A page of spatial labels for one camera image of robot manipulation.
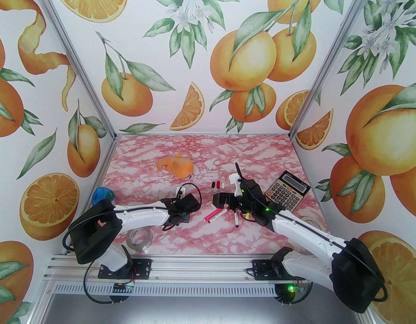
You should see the pink marker pen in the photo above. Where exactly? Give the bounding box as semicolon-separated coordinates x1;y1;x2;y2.
203;209;228;223

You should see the black and grey calculator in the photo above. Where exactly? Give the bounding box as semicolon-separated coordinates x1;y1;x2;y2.
265;171;311;212

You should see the orange plastic toy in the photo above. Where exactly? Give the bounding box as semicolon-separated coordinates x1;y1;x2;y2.
156;152;194;180

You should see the clear tape roll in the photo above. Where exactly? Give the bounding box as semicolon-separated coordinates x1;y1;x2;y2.
126;226;152;250

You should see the beige tape roll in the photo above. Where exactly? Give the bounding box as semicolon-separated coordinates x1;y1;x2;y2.
302;216;326;235

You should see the slotted aluminium strip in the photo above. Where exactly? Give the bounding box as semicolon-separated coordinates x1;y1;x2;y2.
53;282;279;296

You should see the blue lidded plastic container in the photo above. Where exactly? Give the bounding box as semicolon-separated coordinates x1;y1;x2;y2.
92;187;116;203

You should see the black left camera cable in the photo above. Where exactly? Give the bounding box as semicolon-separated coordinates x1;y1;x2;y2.
181;182;202;212

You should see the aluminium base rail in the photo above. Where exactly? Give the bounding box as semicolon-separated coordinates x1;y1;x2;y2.
43;252;289;284

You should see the black base cable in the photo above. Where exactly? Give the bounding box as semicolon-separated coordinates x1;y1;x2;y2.
84;262;127;305

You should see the aluminium corner post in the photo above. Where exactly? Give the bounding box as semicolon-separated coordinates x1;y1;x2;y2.
33;0;117;137
290;0;368;137

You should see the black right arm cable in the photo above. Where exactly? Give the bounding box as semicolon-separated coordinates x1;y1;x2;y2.
248;188;388;301

